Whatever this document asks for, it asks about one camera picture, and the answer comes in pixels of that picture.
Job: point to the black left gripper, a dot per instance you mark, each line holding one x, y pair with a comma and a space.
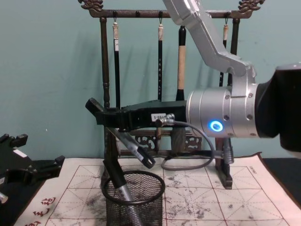
14, 167

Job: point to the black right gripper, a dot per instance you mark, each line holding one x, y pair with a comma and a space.
141, 115

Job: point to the black marker pen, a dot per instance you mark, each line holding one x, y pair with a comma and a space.
138, 151

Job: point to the silver and black right robot arm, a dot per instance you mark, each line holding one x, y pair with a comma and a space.
235, 113

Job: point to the thin black brush, white label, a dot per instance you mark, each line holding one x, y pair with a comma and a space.
116, 70

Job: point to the dark wooden brush rack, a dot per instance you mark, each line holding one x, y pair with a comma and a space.
105, 70

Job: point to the thin black brush, gold writing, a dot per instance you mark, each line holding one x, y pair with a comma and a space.
160, 70

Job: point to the black and silver pen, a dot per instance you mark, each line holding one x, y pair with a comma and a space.
120, 181

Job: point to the thick tan and black brush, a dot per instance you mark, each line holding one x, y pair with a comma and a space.
181, 68

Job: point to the black mesh pen holder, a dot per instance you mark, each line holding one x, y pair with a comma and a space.
134, 209

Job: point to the white gridded felt mat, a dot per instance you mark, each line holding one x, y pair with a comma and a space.
200, 200

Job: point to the thin black brush, pale cap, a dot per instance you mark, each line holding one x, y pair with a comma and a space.
225, 35

